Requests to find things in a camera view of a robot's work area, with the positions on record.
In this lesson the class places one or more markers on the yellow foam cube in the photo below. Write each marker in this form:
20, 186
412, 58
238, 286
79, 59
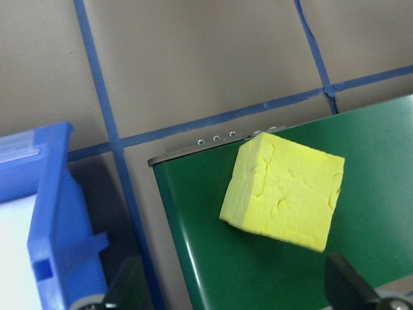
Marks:
284, 193

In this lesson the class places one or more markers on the green conveyor belt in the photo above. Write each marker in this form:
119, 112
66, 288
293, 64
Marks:
258, 281

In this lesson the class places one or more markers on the blue plastic storage bin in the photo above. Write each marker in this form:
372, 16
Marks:
61, 210

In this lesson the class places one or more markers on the white foam pad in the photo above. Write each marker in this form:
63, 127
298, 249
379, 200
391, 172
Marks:
13, 252

